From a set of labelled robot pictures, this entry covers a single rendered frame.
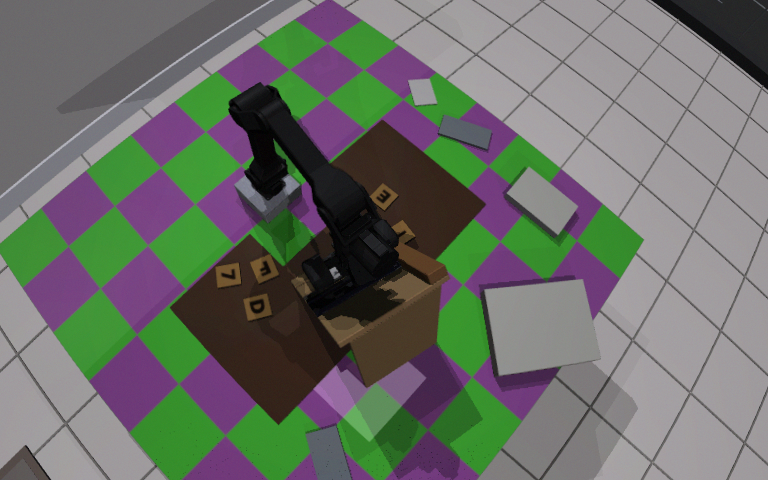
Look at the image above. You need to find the brown a-frame board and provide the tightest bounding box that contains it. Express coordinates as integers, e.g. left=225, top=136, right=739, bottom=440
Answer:
left=291, top=242, right=450, bottom=388

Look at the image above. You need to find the white flat rectangular card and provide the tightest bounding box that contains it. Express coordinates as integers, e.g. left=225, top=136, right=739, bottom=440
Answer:
left=408, top=79, right=438, bottom=106

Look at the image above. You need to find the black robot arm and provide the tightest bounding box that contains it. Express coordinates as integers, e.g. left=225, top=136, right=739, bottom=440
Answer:
left=228, top=82, right=399, bottom=287

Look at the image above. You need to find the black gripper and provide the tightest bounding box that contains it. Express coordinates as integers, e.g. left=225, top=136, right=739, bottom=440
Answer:
left=302, top=219, right=399, bottom=292

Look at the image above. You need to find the tan letter tile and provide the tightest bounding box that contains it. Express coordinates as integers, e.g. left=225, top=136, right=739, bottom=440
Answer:
left=243, top=293, right=273, bottom=321
left=215, top=262, right=242, bottom=288
left=250, top=254, right=280, bottom=284
left=392, top=220, right=415, bottom=244
left=370, top=183, right=399, bottom=211

